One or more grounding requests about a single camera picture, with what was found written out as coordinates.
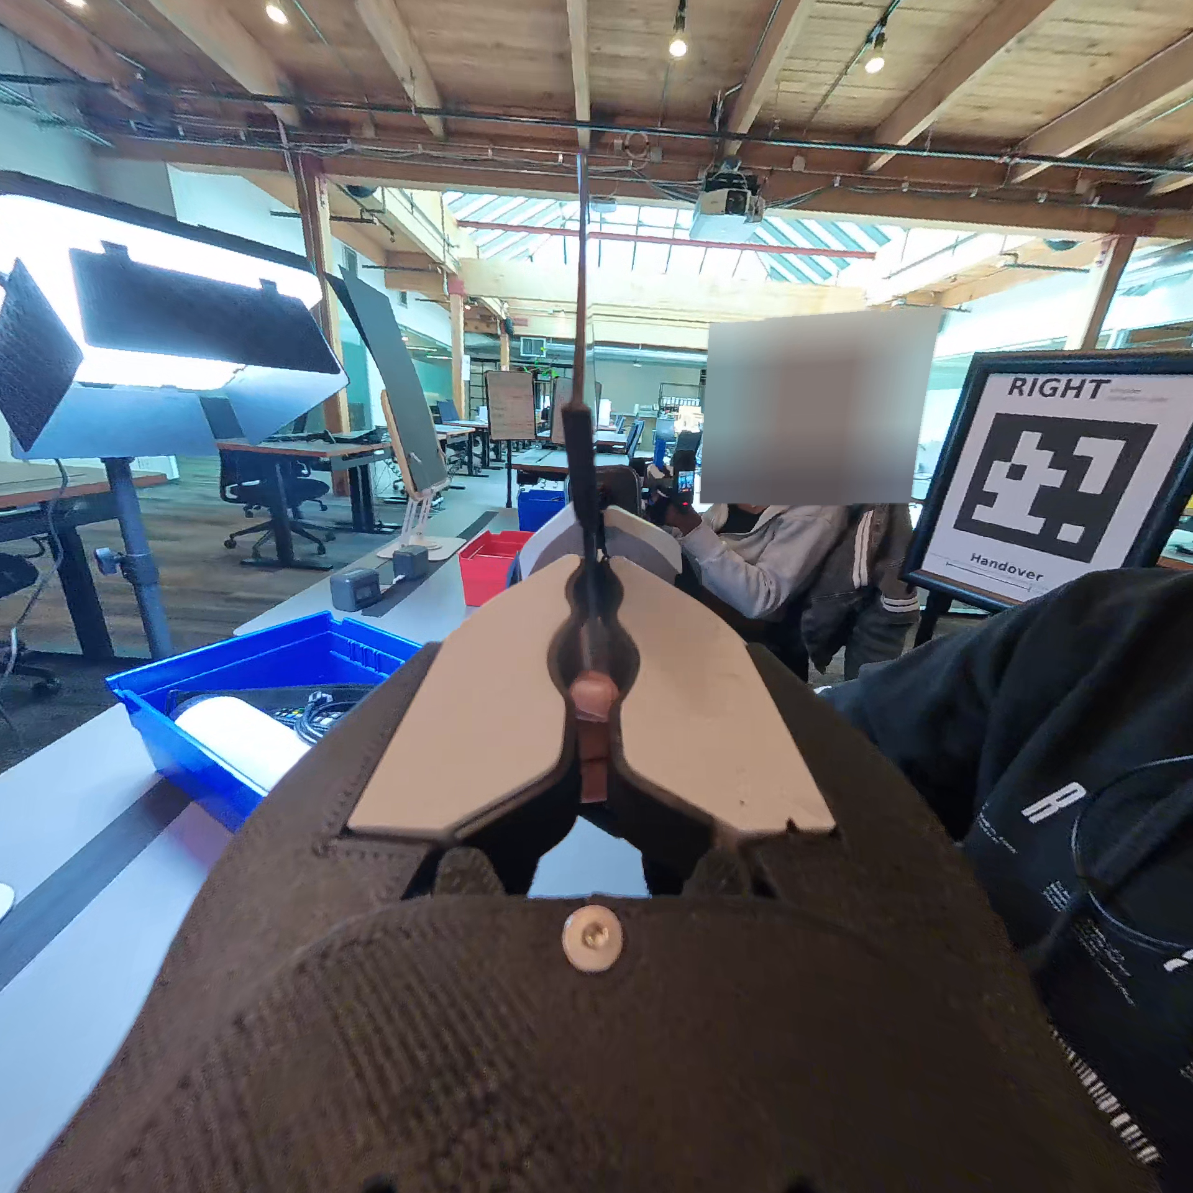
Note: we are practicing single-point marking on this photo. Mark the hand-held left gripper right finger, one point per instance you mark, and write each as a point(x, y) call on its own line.
point(717, 727)

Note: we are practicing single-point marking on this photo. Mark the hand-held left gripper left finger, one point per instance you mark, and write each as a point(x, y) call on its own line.
point(467, 727)

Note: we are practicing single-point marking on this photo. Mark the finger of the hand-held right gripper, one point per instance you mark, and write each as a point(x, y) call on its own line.
point(645, 543)
point(552, 546)

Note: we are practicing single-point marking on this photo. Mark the black packet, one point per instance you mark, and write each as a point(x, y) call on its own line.
point(581, 468)

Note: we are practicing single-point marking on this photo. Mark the blue plastic bin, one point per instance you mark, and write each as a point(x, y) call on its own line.
point(543, 509)
point(150, 727)

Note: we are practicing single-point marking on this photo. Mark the person's right forearm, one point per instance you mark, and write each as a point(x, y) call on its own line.
point(977, 672)

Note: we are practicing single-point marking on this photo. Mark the person's left hand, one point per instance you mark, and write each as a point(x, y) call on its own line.
point(593, 695)

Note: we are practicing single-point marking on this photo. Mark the red plastic bin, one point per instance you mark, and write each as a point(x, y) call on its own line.
point(489, 564)

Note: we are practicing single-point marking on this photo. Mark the white book stand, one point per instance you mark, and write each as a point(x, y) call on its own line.
point(427, 537)

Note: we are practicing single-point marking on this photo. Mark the wooden-rimmed black board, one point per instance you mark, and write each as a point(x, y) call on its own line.
point(402, 382)

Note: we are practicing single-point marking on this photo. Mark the white cylindrical bottle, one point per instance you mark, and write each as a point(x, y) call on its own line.
point(242, 736)

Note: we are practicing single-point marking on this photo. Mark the wooden office desk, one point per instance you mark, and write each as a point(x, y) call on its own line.
point(300, 450)
point(54, 485)

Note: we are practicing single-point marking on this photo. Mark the black office chair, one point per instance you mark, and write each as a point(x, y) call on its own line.
point(281, 503)
point(18, 579)

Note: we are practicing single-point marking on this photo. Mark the ceiling projector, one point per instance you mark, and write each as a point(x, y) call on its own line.
point(728, 204)

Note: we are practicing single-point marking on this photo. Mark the framed marker sign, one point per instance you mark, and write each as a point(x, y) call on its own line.
point(1052, 476)

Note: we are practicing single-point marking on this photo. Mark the studio light panel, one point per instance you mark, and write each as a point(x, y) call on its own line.
point(189, 317)

